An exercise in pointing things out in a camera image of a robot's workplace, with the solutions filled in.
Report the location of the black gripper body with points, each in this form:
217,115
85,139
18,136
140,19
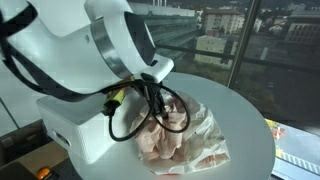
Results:
155,96

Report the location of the pink cloth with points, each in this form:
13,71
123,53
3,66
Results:
156,140

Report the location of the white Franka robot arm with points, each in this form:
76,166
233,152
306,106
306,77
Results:
66,40

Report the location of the white plastic container box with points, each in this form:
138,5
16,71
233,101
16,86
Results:
76,133

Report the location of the white plastic bag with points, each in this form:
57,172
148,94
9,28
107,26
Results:
206,140

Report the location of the orange ball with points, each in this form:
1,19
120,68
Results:
43,173

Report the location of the brown cardboard box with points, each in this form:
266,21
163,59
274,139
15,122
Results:
33,156

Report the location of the colourful play mat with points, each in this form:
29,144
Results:
296,150

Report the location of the dark window post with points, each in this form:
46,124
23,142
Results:
245,40

